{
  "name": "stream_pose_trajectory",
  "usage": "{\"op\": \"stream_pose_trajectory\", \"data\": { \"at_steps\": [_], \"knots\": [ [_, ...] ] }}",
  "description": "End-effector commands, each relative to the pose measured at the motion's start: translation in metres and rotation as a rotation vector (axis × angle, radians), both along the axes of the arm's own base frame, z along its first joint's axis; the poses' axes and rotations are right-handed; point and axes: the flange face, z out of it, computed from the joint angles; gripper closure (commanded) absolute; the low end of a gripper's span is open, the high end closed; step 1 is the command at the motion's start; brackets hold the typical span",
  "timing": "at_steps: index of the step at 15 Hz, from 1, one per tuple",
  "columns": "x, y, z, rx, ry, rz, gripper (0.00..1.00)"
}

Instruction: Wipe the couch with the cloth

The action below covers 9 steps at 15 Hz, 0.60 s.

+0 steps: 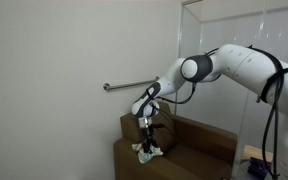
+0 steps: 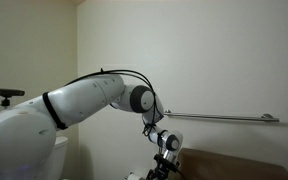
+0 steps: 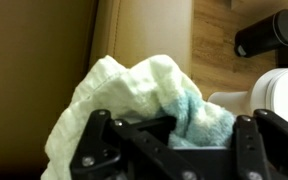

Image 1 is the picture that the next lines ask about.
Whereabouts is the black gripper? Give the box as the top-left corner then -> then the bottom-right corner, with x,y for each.
141,125 -> 155,154

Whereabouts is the white and blue striped cloth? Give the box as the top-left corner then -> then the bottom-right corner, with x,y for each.
131,142 -> 164,165

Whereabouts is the glass shower partition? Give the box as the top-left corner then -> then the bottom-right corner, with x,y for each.
175,0 -> 288,180

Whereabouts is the purple box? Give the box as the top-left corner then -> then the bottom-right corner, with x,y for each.
247,157 -> 272,180

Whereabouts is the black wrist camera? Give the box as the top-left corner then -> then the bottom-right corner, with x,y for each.
149,122 -> 167,131

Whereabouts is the metal wall grab bar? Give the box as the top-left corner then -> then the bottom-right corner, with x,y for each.
102,75 -> 161,93

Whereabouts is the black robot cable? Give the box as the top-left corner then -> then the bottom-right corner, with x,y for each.
146,44 -> 288,180

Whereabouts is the black arm strap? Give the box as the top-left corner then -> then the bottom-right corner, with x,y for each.
247,44 -> 288,104

